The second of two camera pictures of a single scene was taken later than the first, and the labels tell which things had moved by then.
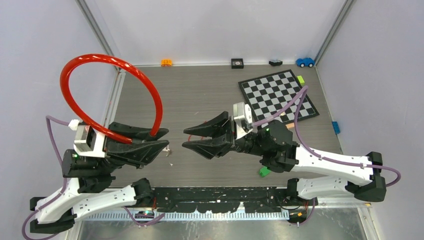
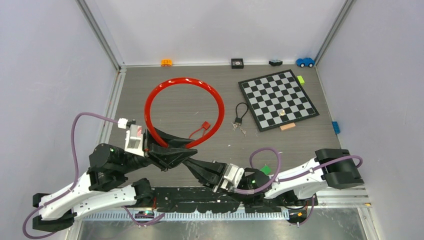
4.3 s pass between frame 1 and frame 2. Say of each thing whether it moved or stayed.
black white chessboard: stayed
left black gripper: moved
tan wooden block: stayed
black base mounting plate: stayed
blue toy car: stayed
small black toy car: stayed
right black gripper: moved
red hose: moved
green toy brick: stayed
